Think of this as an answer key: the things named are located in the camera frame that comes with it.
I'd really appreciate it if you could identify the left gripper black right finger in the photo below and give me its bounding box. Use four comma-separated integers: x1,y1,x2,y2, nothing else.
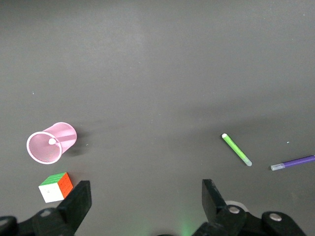
191,179,307,236

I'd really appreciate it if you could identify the multicoloured puzzle cube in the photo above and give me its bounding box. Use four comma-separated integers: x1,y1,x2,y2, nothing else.
38,172,74,204

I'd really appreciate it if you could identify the translucent pink plastic cup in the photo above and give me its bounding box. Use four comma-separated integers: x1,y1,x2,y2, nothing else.
26,121,78,165

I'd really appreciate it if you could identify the green marker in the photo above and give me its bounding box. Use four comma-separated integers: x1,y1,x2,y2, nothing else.
221,133,253,167

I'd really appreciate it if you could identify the purple marker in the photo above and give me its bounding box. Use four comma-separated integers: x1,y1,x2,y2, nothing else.
270,154,315,172

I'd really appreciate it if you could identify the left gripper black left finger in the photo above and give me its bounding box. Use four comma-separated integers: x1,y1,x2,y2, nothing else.
0,180,93,236

